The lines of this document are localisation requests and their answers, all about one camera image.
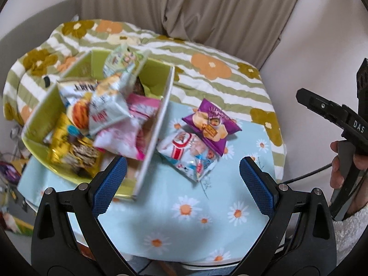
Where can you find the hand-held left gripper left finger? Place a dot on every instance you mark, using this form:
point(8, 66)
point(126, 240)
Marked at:
point(110, 184)

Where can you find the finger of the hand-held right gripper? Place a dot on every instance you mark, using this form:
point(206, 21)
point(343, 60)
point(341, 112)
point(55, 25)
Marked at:
point(319, 105)
point(363, 92)

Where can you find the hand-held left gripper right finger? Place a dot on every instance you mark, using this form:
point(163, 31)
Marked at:
point(257, 184)

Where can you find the white red blue snack packet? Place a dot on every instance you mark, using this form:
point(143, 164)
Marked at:
point(184, 149)

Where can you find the pink striped snack packet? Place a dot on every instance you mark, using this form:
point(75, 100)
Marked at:
point(143, 103)

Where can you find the dark red snack packet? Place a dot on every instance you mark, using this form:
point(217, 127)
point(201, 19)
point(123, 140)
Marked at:
point(141, 87)

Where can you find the green cardboard box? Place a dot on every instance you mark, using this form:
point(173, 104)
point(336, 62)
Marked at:
point(155, 74)

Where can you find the person's right forearm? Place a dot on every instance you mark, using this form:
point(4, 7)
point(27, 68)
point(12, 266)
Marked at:
point(353, 235)

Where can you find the person's right hand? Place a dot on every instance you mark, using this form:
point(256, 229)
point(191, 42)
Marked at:
point(336, 178)

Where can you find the pale pink white snack packet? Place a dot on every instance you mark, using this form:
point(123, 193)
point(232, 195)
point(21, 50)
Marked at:
point(118, 138)

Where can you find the gold yellow snack packet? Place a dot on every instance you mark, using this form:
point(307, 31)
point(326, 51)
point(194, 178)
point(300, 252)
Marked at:
point(63, 143)

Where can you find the white packet red lettering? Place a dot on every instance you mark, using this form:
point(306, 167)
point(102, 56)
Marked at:
point(106, 112)

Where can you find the light blue daisy tablecloth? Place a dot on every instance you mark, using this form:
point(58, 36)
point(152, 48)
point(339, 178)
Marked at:
point(184, 230)

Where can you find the purple snack packet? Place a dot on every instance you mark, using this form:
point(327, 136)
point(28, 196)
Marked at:
point(207, 112)

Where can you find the striped floral blanket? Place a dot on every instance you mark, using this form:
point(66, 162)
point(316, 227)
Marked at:
point(230, 92)

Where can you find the colourful floor clutter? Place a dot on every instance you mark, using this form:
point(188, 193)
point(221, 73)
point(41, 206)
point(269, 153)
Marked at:
point(11, 172)

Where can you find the white packet with orange print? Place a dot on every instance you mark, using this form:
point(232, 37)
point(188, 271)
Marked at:
point(77, 89)

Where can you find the small black tag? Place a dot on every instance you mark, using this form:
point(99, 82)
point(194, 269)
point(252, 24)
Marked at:
point(46, 82)

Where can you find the light green cartoon snack packet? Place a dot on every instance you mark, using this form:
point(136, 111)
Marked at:
point(123, 60)

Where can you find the beige curtain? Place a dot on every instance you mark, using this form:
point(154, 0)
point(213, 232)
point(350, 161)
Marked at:
point(215, 11)

